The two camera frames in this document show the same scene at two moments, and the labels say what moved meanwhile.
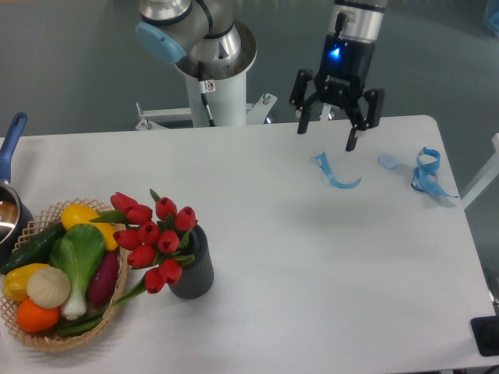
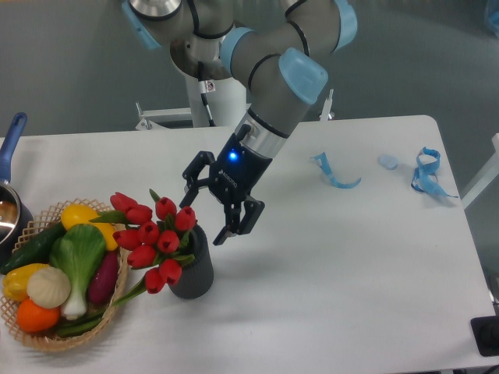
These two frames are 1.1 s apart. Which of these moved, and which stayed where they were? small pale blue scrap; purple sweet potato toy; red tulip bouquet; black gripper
Moved: black gripper
Stayed: purple sweet potato toy; small pale blue scrap; red tulip bouquet
